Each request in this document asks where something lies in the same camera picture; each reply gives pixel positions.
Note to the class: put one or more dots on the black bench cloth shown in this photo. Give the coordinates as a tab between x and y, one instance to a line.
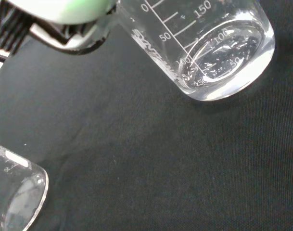
148	156

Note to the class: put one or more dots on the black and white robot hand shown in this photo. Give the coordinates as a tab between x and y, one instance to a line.
64	14

